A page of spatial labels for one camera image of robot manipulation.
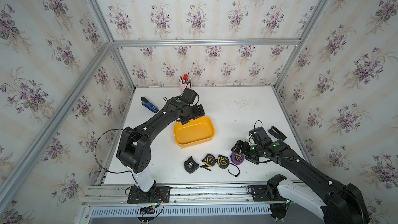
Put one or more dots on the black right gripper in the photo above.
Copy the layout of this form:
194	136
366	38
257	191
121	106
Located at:
243	144

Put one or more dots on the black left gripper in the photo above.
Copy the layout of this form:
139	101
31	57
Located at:
197	113

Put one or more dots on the purple tape measure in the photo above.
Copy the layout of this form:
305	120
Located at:
237	158

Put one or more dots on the yellow plastic storage box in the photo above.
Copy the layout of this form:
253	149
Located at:
193	133

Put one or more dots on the black yellow tape measure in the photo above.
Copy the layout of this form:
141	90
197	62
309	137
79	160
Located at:
224	163
208	162

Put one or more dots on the black tape measure with strap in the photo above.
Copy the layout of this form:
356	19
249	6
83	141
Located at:
190	165

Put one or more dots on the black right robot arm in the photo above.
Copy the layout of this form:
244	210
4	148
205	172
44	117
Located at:
330	200

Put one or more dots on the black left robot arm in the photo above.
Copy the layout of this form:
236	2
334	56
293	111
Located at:
134	149

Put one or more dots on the pink pen holder cup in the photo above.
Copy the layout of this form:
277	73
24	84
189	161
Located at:
183	87

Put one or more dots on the red pens in cup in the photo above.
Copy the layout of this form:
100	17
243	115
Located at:
185	79

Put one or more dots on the blue black stapler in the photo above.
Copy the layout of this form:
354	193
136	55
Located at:
148	105

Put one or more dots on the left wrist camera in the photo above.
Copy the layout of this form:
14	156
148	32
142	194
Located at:
189	96

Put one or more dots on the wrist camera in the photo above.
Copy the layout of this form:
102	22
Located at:
257	135
189	96

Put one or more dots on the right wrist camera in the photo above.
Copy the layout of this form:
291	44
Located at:
257	135

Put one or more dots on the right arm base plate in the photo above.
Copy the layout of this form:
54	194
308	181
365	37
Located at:
269	191

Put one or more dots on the aluminium rail frame front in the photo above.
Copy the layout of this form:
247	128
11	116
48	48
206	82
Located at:
186	200

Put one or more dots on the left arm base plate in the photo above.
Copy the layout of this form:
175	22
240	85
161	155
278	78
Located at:
154	195

